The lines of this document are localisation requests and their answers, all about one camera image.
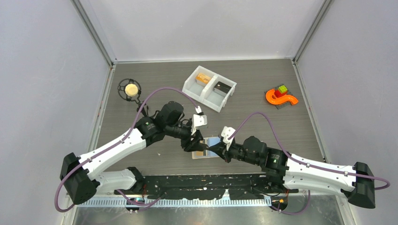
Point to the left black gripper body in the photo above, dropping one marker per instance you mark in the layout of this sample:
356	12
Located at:
186	142

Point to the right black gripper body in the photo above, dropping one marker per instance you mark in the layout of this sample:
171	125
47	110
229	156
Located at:
236	151

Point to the beige card holder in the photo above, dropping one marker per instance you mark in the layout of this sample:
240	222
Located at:
210	141

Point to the black credit card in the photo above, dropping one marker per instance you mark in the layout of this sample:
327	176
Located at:
200	154

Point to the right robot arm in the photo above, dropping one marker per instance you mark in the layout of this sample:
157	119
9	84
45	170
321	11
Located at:
294	172

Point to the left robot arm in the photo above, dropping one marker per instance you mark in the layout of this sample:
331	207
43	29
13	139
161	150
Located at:
84	176

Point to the black card stack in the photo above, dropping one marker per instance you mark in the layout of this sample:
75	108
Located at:
222	89

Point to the orange card stack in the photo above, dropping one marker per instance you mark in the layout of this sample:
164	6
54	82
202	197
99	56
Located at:
202	79

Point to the white two-compartment bin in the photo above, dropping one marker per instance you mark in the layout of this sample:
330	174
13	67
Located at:
206	95

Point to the orange toy with blocks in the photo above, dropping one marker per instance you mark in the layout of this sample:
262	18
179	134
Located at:
280	96

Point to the microphone on black tripod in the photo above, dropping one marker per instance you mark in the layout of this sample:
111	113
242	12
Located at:
130	91

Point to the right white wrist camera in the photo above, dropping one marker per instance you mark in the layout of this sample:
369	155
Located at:
226	135

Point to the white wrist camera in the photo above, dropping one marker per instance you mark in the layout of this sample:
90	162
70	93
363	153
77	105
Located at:
226	135
197	122

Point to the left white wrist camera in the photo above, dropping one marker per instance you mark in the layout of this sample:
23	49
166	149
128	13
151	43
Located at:
197	122

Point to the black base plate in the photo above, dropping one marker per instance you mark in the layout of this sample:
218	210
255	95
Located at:
207	187

